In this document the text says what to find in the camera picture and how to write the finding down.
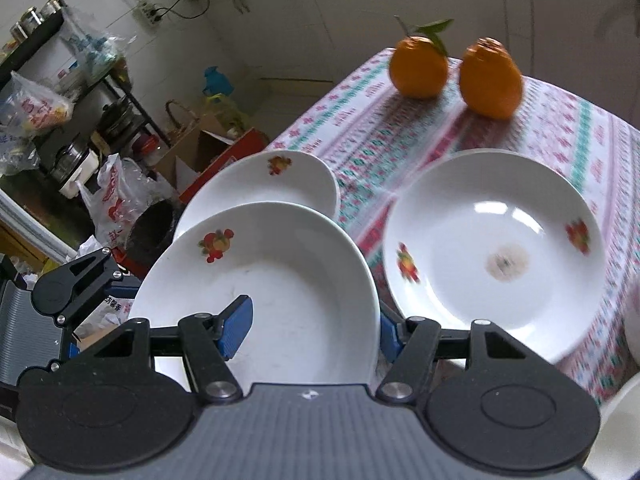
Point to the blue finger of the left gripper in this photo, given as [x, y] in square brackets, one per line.
[126, 288]

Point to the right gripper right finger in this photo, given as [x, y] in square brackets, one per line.
[392, 337]

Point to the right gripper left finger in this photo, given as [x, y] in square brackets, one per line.
[234, 323]

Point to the white plate with fruit print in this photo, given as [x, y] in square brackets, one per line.
[278, 176]

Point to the white ceramic bowl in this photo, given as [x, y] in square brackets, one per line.
[616, 451]

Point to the white kitchen base cabinets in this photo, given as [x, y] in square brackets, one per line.
[590, 47]

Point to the white red plastic bag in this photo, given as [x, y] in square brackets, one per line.
[124, 193]

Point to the brown open cardboard box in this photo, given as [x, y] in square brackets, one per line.
[193, 152]

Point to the red cardboard box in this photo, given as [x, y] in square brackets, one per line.
[250, 143]

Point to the patterned red green tablecloth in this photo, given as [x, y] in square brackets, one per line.
[374, 141]

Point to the black metal storage shelf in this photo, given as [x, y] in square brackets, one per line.
[33, 115]

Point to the blue plastic kettle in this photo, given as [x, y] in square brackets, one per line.
[216, 82]

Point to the orange with green leaf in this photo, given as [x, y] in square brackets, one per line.
[419, 67]

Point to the bumpy orange without leaf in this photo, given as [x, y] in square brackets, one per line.
[489, 81]

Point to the white power strip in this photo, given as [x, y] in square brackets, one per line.
[149, 13]

